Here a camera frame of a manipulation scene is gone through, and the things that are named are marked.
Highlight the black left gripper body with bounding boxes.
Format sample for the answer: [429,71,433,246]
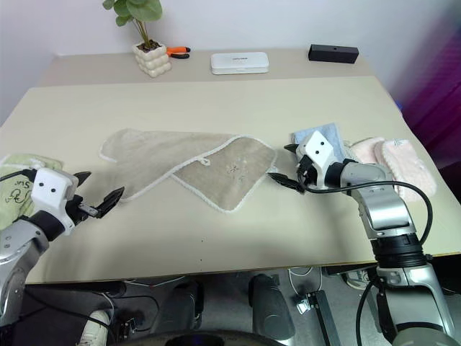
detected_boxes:
[64,195,97,227]

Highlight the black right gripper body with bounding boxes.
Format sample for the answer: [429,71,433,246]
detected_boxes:
[296,155,318,189]

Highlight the light blue cloth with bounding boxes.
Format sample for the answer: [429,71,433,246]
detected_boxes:
[290,122,353,164]

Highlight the beige towel with white trim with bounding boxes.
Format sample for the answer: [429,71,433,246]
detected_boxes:
[98,128,279,215]

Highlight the green printed cloth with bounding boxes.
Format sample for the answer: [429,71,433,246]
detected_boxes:
[0,153,66,231]

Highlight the pink fluffy cloth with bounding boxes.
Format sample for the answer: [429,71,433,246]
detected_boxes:
[346,136,439,203]

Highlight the white flat rectangular case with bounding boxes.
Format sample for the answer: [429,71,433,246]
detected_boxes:
[210,51,271,76]

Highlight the black rectangular box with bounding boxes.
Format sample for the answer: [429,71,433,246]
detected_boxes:
[308,43,361,66]

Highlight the white sneaker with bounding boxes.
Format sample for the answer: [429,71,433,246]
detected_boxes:
[76,309,112,346]

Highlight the grey sneaker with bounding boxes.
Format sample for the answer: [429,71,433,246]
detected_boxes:
[341,269,370,290]

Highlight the large dark rounded shape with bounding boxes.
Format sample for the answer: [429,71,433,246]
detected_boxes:
[248,273,297,340]

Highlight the small dark rounded shape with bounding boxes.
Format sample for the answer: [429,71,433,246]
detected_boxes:
[167,280,205,331]

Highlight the white bubbly ceramic pot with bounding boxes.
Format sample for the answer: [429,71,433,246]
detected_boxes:
[130,41,172,79]

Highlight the green leafy plant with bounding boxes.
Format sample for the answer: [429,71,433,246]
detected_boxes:
[102,0,164,50]

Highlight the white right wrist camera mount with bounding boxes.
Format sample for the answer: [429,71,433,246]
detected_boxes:
[296,130,341,189]

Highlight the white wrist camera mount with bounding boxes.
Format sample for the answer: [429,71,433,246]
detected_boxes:
[30,167,81,236]
[296,130,341,189]

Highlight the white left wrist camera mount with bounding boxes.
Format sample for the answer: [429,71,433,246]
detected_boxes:
[30,167,81,236]

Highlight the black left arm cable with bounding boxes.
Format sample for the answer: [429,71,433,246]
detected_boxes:
[0,168,37,183]

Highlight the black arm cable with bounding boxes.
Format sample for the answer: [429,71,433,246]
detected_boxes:
[0,168,37,183]
[305,180,434,254]

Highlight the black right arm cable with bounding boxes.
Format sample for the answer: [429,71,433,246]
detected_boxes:
[305,180,434,254]

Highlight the white thin cable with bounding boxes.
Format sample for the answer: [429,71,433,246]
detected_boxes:
[287,265,326,300]

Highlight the black metal bracket bar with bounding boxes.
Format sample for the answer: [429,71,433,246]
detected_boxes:
[295,288,342,346]

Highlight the orange-handled pliers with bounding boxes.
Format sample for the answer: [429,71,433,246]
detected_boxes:
[165,45,192,61]

